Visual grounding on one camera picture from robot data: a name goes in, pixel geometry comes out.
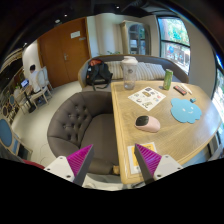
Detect yellow and white card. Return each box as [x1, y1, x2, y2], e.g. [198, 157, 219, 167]
[127, 142, 156, 174]

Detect grey tufted armchair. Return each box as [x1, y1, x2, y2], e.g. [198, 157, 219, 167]
[46, 90, 121, 176]

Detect black backpack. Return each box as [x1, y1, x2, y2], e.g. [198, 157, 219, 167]
[86, 59, 113, 90]

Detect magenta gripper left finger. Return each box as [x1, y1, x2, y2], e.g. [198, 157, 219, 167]
[45, 145, 94, 186]

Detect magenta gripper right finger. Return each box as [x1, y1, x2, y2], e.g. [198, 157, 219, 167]
[134, 144, 182, 184]

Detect white chair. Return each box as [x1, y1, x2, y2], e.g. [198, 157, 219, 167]
[31, 70, 50, 105]

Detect striped cushion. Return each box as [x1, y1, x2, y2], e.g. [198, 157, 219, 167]
[107, 61, 165, 81]

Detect white pen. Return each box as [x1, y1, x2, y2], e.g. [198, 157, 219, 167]
[181, 83, 192, 95]

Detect laptop on desk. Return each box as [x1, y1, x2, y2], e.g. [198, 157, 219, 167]
[21, 79, 29, 88]

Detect green drink can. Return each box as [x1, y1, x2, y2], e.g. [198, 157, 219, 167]
[163, 69, 173, 90]

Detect blue cloud mouse pad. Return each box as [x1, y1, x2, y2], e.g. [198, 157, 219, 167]
[171, 98, 202, 124]

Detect glass door cabinet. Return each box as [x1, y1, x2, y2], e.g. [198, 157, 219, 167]
[120, 20, 150, 55]

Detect small blue eraser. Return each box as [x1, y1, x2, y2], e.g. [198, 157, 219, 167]
[190, 98, 196, 103]

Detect window with black frame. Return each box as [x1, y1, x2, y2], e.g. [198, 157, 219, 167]
[158, 17, 190, 74]

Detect seated person in white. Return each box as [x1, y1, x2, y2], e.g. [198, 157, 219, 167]
[29, 64, 40, 94]

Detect wooden door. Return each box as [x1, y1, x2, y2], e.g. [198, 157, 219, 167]
[38, 18, 90, 87]

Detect pink computer mouse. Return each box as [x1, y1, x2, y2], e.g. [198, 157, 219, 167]
[135, 115, 160, 133]

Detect black and red remote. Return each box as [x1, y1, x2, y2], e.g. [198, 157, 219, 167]
[173, 85, 187, 96]

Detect clear plastic shaker bottle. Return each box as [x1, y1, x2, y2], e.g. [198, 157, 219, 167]
[121, 56, 138, 90]

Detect grey sofa bench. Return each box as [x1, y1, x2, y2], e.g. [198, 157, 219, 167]
[77, 54, 190, 93]

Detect white sticker sheet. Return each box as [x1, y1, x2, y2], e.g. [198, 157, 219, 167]
[129, 87, 166, 111]

